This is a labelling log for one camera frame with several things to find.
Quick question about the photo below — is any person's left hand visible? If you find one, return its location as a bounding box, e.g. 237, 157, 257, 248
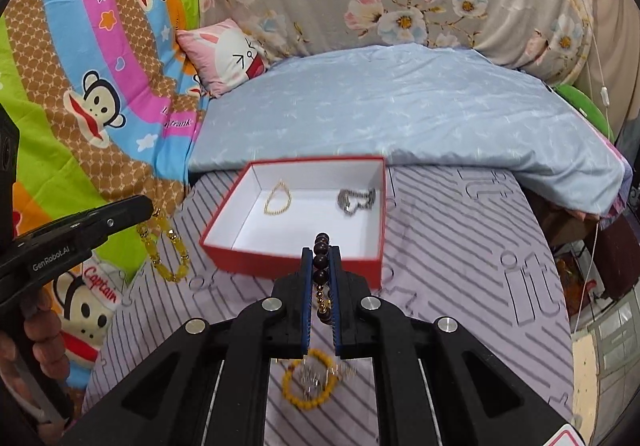
1, 289, 70, 417

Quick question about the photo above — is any gold bead bracelet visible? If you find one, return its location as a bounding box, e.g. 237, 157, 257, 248
262, 179, 293, 218

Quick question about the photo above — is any pink rabbit cushion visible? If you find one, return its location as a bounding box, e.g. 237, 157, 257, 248
177, 18, 269, 98

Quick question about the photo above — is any yellow green jade bracelet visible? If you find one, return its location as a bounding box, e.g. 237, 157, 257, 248
135, 210, 192, 284

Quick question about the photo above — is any white cable with switch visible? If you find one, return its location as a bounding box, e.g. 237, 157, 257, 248
572, 0, 614, 335

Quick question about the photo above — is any dark red bead bracelet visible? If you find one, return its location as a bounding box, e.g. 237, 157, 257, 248
311, 231, 333, 325

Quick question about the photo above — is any red cardboard box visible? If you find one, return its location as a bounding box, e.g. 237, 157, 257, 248
200, 156, 386, 289

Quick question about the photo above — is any orange yellow bead bracelet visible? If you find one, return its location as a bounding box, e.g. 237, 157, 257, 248
281, 347, 342, 412

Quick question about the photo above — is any grey striped bed sheet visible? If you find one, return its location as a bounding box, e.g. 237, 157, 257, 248
84, 166, 574, 418

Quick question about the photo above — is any colourful monkey cartoon blanket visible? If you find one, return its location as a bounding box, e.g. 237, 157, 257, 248
1, 0, 201, 394

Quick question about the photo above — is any light blue pillow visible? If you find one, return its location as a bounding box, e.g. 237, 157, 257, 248
188, 44, 632, 216

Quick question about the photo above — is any beige hanging curtain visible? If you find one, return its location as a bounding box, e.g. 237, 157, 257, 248
575, 0, 639, 134

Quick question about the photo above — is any green plastic chair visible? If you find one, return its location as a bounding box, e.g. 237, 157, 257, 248
554, 84, 614, 142

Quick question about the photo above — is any silver metal wristwatch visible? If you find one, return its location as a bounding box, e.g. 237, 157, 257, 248
336, 188, 376, 216

